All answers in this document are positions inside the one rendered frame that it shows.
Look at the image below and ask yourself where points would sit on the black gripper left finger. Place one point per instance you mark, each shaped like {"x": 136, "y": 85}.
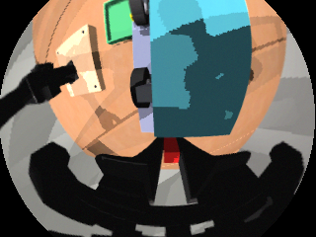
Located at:
{"x": 143, "y": 167}

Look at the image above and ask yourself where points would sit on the green tray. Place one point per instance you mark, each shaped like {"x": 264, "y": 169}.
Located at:
{"x": 120, "y": 21}
{"x": 107, "y": 23}

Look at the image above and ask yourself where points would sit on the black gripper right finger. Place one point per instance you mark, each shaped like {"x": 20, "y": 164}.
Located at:
{"x": 197, "y": 166}

